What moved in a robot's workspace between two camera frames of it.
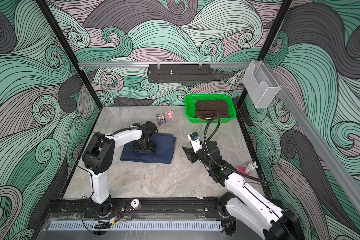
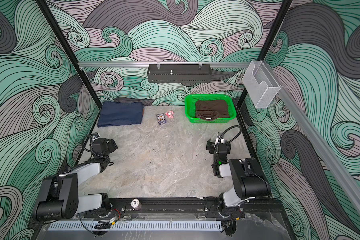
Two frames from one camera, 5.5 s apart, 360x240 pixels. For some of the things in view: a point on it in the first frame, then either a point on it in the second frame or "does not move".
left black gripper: (152, 147) → (111, 145)
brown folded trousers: (208, 109) does not move
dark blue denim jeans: (165, 145) → (115, 113)
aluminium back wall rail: (164, 63) does not move
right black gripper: (191, 154) → (210, 147)
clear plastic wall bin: (259, 83) does not move
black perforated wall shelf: (179, 73) does not move
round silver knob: (136, 204) does not move
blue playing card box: (161, 118) does not move
